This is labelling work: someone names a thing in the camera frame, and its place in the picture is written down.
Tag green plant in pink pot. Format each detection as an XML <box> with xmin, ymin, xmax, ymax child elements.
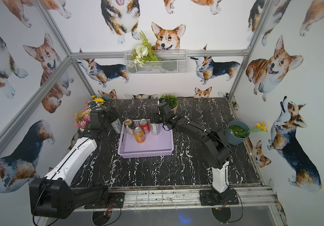
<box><xmin>159</xmin><ymin>94</ymin><xmax>179</xmax><ymax>114</ymax></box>

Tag orange soda can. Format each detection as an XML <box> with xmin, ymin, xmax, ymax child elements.
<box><xmin>133</xmin><ymin>127</ymin><xmax>146</xmax><ymax>143</ymax></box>

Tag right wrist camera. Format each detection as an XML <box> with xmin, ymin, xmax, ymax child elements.
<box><xmin>157</xmin><ymin>102</ymin><xmax>175</xmax><ymax>120</ymax></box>

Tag red soda can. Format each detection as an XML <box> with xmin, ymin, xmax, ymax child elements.
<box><xmin>139</xmin><ymin>119</ymin><xmax>150</xmax><ymax>134</ymax></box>

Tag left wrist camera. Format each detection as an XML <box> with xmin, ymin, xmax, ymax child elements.
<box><xmin>89</xmin><ymin>106</ymin><xmax>106</xmax><ymax>130</ymax></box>

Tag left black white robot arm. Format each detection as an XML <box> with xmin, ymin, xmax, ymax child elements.
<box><xmin>29</xmin><ymin>106</ymin><xmax>122</xmax><ymax>219</ymax></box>

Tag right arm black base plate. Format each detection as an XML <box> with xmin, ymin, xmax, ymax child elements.
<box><xmin>199</xmin><ymin>188</ymin><xmax>239</xmax><ymax>206</ymax></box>

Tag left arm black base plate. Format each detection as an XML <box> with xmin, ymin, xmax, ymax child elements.
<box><xmin>84</xmin><ymin>192</ymin><xmax>125</xmax><ymax>209</ymax></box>

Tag silver slim can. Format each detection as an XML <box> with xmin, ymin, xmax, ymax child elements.
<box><xmin>111</xmin><ymin>118</ymin><xmax>122</xmax><ymax>134</ymax></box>

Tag silver white can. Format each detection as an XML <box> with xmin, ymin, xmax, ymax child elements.
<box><xmin>150</xmin><ymin>123</ymin><xmax>160</xmax><ymax>136</ymax></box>

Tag white wire wall basket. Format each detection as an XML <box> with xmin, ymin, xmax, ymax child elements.
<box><xmin>123</xmin><ymin>50</ymin><xmax>187</xmax><ymax>75</ymax></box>

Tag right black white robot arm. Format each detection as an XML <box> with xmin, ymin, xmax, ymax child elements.
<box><xmin>150</xmin><ymin>112</ymin><xmax>231</xmax><ymax>205</ymax></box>

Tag blue pot with moss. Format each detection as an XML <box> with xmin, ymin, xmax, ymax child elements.
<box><xmin>226</xmin><ymin>121</ymin><xmax>249</xmax><ymax>146</ymax></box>

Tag purple plastic basket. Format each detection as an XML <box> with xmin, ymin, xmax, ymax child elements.
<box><xmin>117</xmin><ymin>122</ymin><xmax>174</xmax><ymax>159</ymax></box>

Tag colourful flowers in white planter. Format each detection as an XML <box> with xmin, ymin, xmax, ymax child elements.
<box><xmin>75</xmin><ymin>96</ymin><xmax>105</xmax><ymax>130</ymax></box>

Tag yellow artificial flower stem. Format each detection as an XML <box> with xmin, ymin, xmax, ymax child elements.
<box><xmin>239</xmin><ymin>122</ymin><xmax>268</xmax><ymax>137</ymax></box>

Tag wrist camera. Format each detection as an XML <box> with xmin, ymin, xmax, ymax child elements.
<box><xmin>157</xmin><ymin>102</ymin><xmax>175</xmax><ymax>120</ymax></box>
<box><xmin>89</xmin><ymin>106</ymin><xmax>106</xmax><ymax>130</ymax></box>

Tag white flower fern bouquet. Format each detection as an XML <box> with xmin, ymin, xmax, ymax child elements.
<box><xmin>129</xmin><ymin>31</ymin><xmax>160</xmax><ymax>67</ymax></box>

